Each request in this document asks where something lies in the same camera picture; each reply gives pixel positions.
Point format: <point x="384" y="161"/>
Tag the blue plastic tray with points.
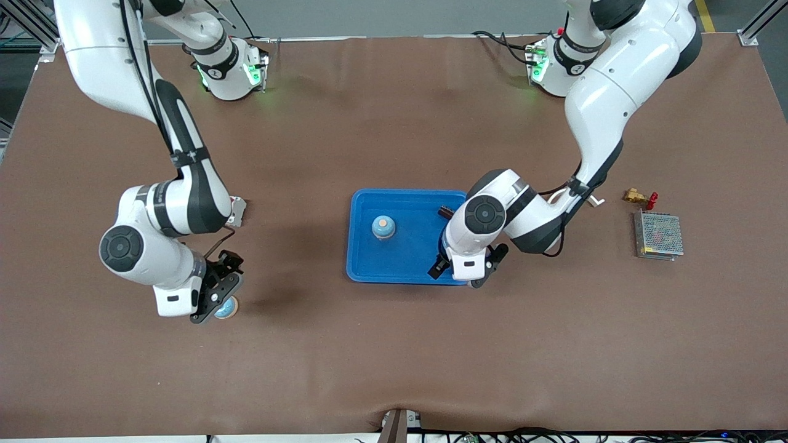
<point x="406" y="258"/>

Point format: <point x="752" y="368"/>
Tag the aluminium frame profile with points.
<point x="24" y="21"/>
<point x="754" y="31"/>

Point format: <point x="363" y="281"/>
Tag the metal mesh power supply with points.
<point x="659" y="235"/>

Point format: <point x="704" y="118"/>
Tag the white red circuit breaker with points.
<point x="239" y="211"/>

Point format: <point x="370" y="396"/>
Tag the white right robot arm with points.
<point x="92" y="37"/>

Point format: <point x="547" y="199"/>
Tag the brown table cover sheet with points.
<point x="394" y="344"/>

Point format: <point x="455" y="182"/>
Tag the brown electrolytic capacitor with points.
<point x="444" y="212"/>

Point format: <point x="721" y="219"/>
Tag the blue bell with white button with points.
<point x="229" y="311"/>
<point x="383" y="227"/>

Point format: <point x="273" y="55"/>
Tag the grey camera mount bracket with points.
<point x="397" y="427"/>

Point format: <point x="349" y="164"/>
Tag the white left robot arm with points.
<point x="615" y="80"/>

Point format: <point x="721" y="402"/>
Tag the white semicircular pipe clamp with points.
<point x="596" y="200"/>

